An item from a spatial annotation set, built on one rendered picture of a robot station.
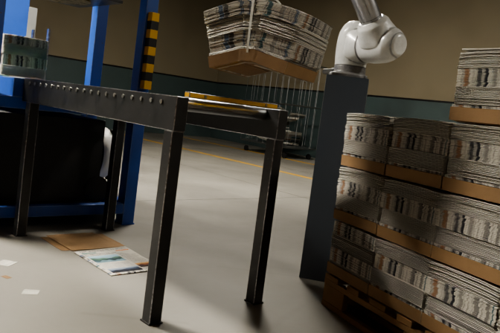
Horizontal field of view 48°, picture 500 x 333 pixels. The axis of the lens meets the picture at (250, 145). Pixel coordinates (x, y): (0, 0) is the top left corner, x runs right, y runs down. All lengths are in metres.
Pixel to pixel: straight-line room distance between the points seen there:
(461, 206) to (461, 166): 0.13
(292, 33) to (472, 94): 0.63
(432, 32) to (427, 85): 0.88
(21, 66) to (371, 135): 2.41
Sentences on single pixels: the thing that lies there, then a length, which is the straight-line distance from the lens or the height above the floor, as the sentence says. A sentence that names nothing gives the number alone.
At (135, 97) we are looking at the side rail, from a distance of 2.15.
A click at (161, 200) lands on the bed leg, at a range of 1.98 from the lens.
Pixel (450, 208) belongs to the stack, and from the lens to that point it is 1.93.
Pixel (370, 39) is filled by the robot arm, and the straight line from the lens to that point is 2.62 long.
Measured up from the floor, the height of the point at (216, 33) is 1.05.
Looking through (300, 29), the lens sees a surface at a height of 1.08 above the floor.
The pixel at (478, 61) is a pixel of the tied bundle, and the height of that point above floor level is 1.03.
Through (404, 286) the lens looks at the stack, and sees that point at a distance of 2.11.
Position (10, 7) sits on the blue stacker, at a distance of 5.57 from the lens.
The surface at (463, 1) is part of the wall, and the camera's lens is 9.82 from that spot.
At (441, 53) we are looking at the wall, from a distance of 9.80.
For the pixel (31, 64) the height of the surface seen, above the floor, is 0.89.
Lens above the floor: 0.79
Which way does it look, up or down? 4 degrees down
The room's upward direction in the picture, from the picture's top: 7 degrees clockwise
